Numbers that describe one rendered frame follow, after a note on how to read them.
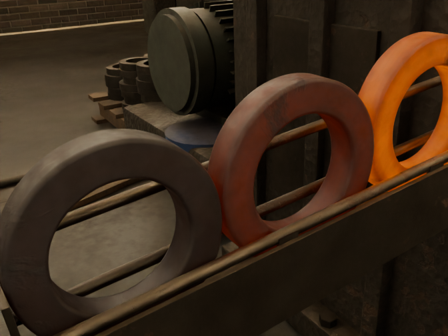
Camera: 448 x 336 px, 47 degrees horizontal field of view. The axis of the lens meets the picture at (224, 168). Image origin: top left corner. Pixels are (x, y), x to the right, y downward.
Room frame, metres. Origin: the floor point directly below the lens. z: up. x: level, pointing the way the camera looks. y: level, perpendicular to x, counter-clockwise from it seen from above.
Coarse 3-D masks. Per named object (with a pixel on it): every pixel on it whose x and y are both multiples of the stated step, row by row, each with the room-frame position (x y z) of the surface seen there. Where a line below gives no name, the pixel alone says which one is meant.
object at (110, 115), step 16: (112, 64) 2.75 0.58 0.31; (128, 64) 2.42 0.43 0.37; (144, 64) 2.29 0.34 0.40; (112, 80) 2.60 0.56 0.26; (128, 80) 2.42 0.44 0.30; (144, 80) 2.20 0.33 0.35; (96, 96) 2.72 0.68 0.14; (112, 96) 2.63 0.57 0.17; (128, 96) 2.41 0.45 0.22; (144, 96) 2.23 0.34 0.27; (112, 112) 2.42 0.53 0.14
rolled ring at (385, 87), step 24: (408, 48) 0.53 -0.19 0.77; (432, 48) 0.54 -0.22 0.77; (384, 72) 0.52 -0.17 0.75; (408, 72) 0.52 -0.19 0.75; (360, 96) 0.52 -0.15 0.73; (384, 96) 0.50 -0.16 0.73; (384, 120) 0.51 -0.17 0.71; (384, 144) 0.51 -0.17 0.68; (432, 144) 0.58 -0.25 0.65; (384, 168) 0.51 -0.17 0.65; (408, 168) 0.54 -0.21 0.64
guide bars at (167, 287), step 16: (432, 160) 0.52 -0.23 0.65; (400, 176) 0.50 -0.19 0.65; (416, 176) 0.50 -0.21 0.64; (368, 192) 0.47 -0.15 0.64; (384, 192) 0.48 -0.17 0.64; (336, 208) 0.45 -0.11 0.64; (304, 224) 0.43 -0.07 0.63; (256, 240) 0.40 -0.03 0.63; (272, 240) 0.40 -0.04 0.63; (288, 240) 0.41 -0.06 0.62; (224, 256) 0.38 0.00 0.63; (240, 256) 0.39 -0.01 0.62; (192, 272) 0.37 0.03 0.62; (208, 272) 0.37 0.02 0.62; (160, 288) 0.35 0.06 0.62; (176, 288) 0.35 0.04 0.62; (128, 304) 0.33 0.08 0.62; (144, 304) 0.34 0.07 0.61; (96, 320) 0.32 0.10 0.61; (112, 320) 0.32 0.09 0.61
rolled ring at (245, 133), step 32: (256, 96) 0.44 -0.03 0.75; (288, 96) 0.43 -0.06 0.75; (320, 96) 0.45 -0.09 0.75; (352, 96) 0.47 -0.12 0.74; (224, 128) 0.43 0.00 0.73; (256, 128) 0.42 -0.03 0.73; (352, 128) 0.47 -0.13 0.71; (224, 160) 0.41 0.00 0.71; (256, 160) 0.42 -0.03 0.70; (352, 160) 0.48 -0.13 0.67; (224, 192) 0.40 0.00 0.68; (320, 192) 0.49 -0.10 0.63; (352, 192) 0.48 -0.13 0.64; (224, 224) 0.41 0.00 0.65; (256, 224) 0.42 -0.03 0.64; (288, 224) 0.46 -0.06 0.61; (320, 224) 0.46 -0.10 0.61; (256, 256) 0.42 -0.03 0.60
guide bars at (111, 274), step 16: (432, 80) 0.64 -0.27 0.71; (304, 128) 0.53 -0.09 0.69; (320, 128) 0.54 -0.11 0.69; (272, 144) 0.51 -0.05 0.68; (400, 144) 0.59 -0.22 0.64; (416, 144) 0.60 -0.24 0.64; (128, 192) 0.43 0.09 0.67; (144, 192) 0.43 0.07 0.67; (304, 192) 0.50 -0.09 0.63; (80, 208) 0.41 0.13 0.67; (96, 208) 0.41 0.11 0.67; (112, 208) 0.41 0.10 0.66; (256, 208) 0.48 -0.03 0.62; (272, 208) 0.48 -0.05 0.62; (64, 224) 0.39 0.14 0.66; (144, 256) 0.41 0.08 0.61; (160, 256) 0.41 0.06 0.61; (112, 272) 0.39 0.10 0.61; (128, 272) 0.40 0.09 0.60; (80, 288) 0.38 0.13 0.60; (96, 288) 0.38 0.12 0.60; (16, 320) 0.34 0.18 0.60
